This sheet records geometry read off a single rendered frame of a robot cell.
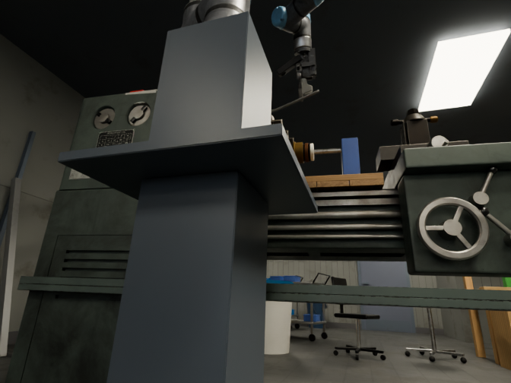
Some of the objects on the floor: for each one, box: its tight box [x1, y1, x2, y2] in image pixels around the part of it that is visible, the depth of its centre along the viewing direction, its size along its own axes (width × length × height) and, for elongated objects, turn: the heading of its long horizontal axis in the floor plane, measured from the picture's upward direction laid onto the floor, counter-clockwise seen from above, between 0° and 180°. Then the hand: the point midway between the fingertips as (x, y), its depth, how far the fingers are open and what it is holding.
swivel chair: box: [331, 277, 386, 360], centre depth 350 cm, size 53×53×83 cm
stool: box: [405, 308, 467, 363], centre depth 356 cm, size 56×59×63 cm
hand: (299, 99), depth 134 cm, fingers closed
